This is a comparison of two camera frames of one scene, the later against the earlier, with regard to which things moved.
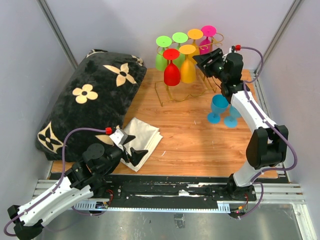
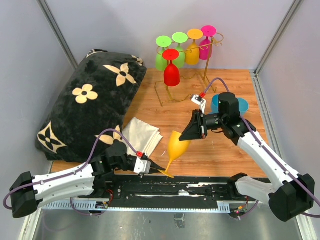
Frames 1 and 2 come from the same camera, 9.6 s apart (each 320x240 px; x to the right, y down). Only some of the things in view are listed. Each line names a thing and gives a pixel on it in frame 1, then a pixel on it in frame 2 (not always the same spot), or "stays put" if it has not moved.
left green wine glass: [164, 42] stays put
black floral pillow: [96, 92] stays put
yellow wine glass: [188, 68] → [177, 149]
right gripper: [202, 60] → [197, 129]
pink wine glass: [205, 45] stays put
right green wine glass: [180, 37] stays put
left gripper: [136, 155] → [154, 167]
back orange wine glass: [194, 34] stays put
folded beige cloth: [147, 137] stays put
